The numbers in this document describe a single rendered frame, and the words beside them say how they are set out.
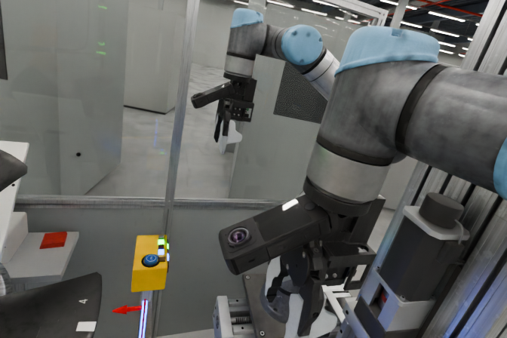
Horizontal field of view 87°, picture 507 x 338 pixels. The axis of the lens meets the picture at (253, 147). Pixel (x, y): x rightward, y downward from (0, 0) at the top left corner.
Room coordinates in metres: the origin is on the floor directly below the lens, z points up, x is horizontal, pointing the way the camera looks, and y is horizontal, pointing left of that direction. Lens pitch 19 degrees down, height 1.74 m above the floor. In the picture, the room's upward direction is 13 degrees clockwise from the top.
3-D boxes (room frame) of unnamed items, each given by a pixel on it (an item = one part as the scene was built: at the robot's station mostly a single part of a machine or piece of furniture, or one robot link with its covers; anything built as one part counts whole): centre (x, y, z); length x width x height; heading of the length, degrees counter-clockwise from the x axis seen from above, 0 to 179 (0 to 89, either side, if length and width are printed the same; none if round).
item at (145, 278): (0.71, 0.25, 1.02); 0.16 x 0.10 x 0.11; 22
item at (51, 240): (0.86, 0.71, 0.87); 0.08 x 0.08 x 0.02; 28
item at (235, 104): (0.73, 0.08, 1.62); 0.09 x 0.08 x 0.12; 112
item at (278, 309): (0.66, -0.20, 1.09); 0.15 x 0.15 x 0.10
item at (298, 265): (0.27, -0.10, 1.57); 0.09 x 0.08 x 0.12; 111
